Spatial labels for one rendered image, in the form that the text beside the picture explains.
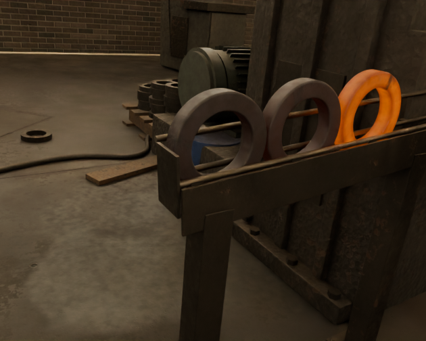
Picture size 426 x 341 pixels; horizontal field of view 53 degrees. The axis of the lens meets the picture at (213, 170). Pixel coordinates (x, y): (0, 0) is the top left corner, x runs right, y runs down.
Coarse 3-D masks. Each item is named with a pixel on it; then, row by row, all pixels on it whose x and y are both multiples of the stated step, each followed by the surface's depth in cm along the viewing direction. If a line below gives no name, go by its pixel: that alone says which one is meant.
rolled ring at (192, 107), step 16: (208, 96) 66; (224, 96) 67; (240, 96) 68; (192, 112) 65; (208, 112) 66; (240, 112) 70; (256, 112) 71; (176, 128) 65; (192, 128) 66; (256, 128) 73; (176, 144) 65; (192, 144) 67; (256, 144) 74; (192, 160) 68; (240, 160) 75; (256, 160) 75; (192, 176) 69
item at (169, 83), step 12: (144, 84) 303; (156, 84) 273; (168, 84) 258; (144, 96) 293; (156, 96) 276; (168, 96) 254; (132, 108) 307; (144, 108) 298; (156, 108) 277; (168, 108) 259; (180, 108) 256; (132, 120) 313; (144, 120) 277
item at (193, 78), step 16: (208, 48) 211; (224, 48) 214; (240, 48) 219; (192, 64) 213; (208, 64) 202; (224, 64) 205; (240, 64) 210; (192, 80) 215; (208, 80) 201; (224, 80) 202; (240, 80) 208; (192, 96) 217; (224, 112) 213; (160, 128) 244; (240, 128) 223; (208, 160) 202
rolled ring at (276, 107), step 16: (304, 80) 76; (272, 96) 76; (288, 96) 74; (304, 96) 76; (320, 96) 78; (336, 96) 80; (272, 112) 74; (288, 112) 75; (320, 112) 83; (336, 112) 82; (272, 128) 74; (320, 128) 84; (336, 128) 83; (272, 144) 76; (320, 144) 83
